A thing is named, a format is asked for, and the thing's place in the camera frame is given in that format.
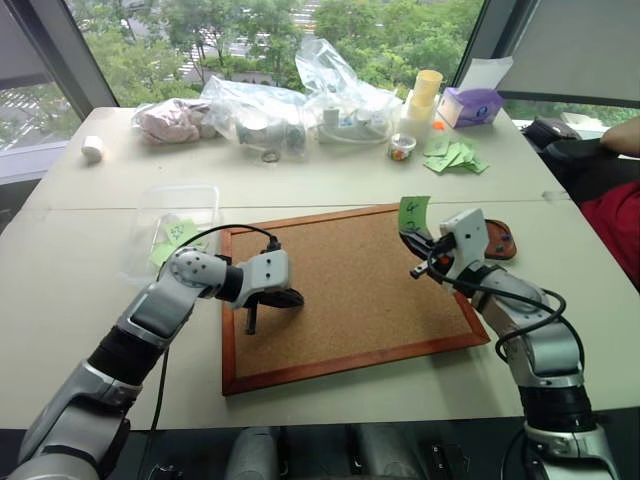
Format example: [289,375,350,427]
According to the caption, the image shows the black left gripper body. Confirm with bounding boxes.
[247,288,306,312]

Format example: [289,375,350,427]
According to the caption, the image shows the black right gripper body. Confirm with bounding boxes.
[421,239,455,275]

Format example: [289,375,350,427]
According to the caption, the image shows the green sticky note with writing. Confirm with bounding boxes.
[164,217,199,247]
[397,195,433,237]

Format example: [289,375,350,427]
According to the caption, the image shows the brown oval tray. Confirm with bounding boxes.
[483,217,522,262]

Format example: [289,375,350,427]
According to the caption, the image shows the green paper note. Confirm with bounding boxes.
[463,153,492,176]
[448,141,477,167]
[424,149,464,177]
[423,136,452,158]

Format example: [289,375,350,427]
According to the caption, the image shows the plain green sticky note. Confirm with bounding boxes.
[149,241,177,269]

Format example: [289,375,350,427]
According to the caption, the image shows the purple tissue box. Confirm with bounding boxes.
[436,86,506,130]

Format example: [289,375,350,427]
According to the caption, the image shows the clear plastic box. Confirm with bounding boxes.
[118,184,225,288]

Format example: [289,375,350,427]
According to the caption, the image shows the grey rounded shape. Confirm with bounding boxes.
[226,426,282,480]

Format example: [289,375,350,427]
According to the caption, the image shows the clear bag with power strip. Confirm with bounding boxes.
[294,38,404,147]

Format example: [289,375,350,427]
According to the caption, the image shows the yellow plastic cup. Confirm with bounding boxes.
[409,69,445,107]

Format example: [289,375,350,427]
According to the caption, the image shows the black chair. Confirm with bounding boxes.
[521,116,640,204]

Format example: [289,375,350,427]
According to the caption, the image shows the clear bag with cans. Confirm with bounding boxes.
[201,74,309,162]

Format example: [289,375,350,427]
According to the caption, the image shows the person's red clothing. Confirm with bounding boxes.
[579,180,640,292]

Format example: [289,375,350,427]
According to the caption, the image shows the bag with pink cloth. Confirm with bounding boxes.
[131,97,215,147]

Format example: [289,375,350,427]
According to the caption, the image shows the white tape roll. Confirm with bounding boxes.
[80,135,107,164]

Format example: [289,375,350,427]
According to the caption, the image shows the grey roller blind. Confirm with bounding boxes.
[0,0,57,90]
[496,0,640,109]

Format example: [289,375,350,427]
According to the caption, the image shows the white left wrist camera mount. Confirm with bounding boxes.
[231,249,292,309]

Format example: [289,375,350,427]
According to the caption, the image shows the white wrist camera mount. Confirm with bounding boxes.
[231,249,292,309]
[439,207,489,279]

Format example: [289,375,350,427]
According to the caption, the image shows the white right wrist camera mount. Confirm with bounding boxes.
[439,207,489,279]

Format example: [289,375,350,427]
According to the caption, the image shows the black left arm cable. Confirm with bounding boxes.
[149,224,283,432]

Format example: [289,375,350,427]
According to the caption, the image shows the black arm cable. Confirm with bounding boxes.
[149,224,283,432]
[426,238,587,372]

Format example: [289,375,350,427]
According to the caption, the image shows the cork board with wooden frame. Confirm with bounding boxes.
[220,202,492,398]

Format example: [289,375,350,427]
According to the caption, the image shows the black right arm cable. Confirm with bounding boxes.
[426,238,587,372]

